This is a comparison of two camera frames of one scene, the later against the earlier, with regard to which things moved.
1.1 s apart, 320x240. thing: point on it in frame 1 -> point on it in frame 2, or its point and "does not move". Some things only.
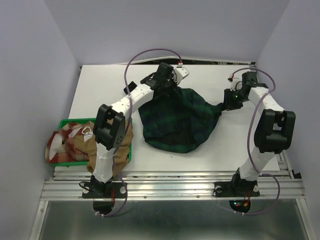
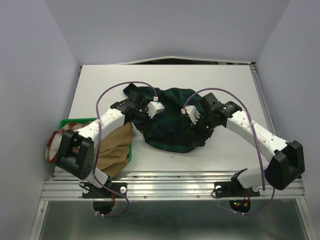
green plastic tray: x=63 y=122 does not move
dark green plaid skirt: x=180 y=121 does not move
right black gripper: x=228 y=104 -> x=207 y=134
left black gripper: x=173 y=84 -> x=144 y=127
